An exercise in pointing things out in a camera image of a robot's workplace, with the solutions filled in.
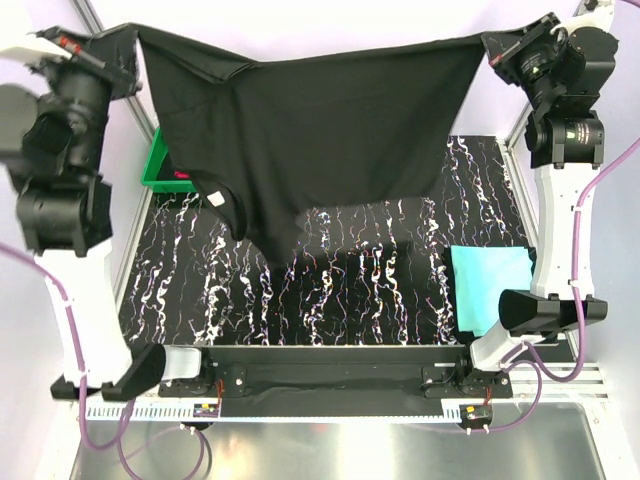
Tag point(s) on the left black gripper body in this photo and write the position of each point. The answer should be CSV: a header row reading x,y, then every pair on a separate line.
x,y
81,86

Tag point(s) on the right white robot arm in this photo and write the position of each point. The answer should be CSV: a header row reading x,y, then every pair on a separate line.
x,y
566,140

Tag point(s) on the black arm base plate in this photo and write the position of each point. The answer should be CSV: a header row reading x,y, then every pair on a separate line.
x,y
434,372

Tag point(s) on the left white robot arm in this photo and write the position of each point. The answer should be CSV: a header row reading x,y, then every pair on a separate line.
x,y
51,145

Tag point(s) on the left aluminium frame post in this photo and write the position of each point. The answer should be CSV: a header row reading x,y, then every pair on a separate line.
x,y
94,26

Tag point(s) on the aluminium frame post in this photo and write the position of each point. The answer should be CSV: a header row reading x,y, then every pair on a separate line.
x,y
94,26
512,138

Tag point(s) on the white slotted cable duct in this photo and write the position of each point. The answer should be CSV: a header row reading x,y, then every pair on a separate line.
x,y
209,410

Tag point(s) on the folded teal t shirt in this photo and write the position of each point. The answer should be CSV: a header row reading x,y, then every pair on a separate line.
x,y
480,275

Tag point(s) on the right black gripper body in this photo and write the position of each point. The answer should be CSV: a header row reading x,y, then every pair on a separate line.
x,y
525,61

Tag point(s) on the right aluminium frame post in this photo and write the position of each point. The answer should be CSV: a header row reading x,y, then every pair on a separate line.
x,y
512,138

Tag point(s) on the black marbled table mat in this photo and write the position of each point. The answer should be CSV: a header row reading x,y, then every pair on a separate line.
x,y
365,275

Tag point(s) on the black t shirt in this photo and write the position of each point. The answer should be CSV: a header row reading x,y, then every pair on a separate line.
x,y
263,142

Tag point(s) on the green plastic bin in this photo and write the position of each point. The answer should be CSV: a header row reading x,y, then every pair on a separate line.
x,y
158,172

